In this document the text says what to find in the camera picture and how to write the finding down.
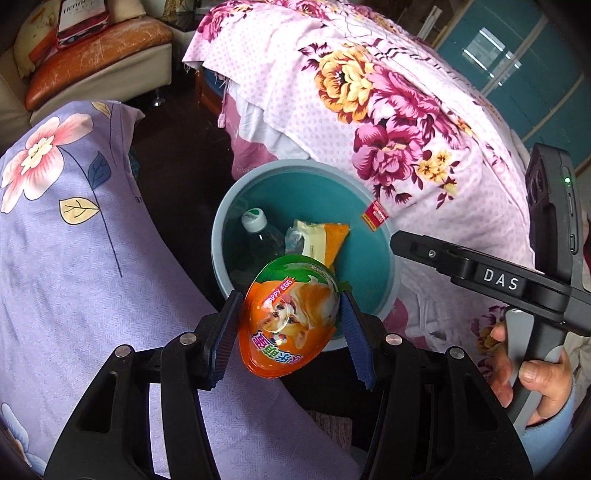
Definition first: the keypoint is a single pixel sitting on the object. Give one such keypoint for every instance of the orange leather seat cushion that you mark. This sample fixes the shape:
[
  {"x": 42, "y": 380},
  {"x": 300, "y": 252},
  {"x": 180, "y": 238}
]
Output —
[{"x": 101, "y": 50}]

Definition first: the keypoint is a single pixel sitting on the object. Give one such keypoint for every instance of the yellow cartoon pillow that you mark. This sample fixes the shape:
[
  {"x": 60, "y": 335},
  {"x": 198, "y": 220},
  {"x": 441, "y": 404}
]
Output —
[{"x": 34, "y": 46}]

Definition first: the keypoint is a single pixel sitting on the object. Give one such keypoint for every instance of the orange green toy egg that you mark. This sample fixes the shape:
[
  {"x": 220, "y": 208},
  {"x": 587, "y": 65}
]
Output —
[{"x": 286, "y": 318}]

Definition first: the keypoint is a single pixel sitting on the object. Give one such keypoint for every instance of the teal plastic bin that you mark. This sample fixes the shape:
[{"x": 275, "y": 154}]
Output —
[{"x": 364, "y": 263}]

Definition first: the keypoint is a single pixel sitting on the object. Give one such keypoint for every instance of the pink floral bed sheet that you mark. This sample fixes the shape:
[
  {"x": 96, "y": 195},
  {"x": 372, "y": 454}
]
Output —
[{"x": 369, "y": 115}]

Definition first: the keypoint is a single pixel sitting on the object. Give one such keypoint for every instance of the person's right forearm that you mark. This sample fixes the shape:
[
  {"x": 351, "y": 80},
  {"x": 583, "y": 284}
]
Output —
[{"x": 549, "y": 438}]

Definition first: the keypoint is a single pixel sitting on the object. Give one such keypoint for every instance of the striped grey rug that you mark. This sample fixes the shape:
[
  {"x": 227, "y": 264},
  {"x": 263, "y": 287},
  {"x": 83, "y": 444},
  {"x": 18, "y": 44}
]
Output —
[{"x": 332, "y": 434}]

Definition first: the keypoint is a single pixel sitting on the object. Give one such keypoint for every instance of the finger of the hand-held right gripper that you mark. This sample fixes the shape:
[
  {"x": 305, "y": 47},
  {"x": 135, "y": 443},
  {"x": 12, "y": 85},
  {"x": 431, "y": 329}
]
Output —
[{"x": 425, "y": 251}]

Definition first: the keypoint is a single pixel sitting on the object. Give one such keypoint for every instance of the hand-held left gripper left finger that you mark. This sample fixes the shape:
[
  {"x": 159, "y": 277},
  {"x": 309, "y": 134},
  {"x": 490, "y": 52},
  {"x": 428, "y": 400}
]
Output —
[{"x": 226, "y": 332}]

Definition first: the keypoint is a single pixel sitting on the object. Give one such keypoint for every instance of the yellow orange snack bag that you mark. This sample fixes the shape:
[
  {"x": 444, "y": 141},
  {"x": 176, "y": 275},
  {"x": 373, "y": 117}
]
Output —
[{"x": 330, "y": 237}]

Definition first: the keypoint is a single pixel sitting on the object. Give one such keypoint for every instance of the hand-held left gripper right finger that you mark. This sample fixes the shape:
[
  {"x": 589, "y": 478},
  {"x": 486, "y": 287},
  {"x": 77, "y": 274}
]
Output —
[{"x": 358, "y": 341}]

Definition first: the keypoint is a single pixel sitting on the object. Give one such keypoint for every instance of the purple floral blanket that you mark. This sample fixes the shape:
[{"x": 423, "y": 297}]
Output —
[{"x": 115, "y": 300}]

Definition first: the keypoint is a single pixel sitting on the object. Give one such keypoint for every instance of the person's right hand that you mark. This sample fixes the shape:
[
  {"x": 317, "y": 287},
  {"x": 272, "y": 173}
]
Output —
[{"x": 545, "y": 383}]

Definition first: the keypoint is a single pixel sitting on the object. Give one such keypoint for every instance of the teal glass cabinet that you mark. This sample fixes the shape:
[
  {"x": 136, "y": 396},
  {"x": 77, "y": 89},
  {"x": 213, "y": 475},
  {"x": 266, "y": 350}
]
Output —
[{"x": 508, "y": 69}]

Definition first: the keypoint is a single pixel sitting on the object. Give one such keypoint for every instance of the beige sofa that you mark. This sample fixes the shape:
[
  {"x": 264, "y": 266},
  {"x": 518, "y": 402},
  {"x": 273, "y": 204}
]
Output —
[{"x": 92, "y": 78}]

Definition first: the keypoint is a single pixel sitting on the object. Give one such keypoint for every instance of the beige pillow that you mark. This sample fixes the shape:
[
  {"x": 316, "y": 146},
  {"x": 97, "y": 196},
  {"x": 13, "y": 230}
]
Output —
[{"x": 131, "y": 9}]

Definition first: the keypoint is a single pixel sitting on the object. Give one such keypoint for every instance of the clear plastic water bottle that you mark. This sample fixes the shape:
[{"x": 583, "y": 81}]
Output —
[{"x": 263, "y": 240}]

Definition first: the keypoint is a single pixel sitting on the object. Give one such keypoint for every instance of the teal plaid cloth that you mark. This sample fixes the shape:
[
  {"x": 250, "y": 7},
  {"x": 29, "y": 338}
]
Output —
[{"x": 134, "y": 162}]

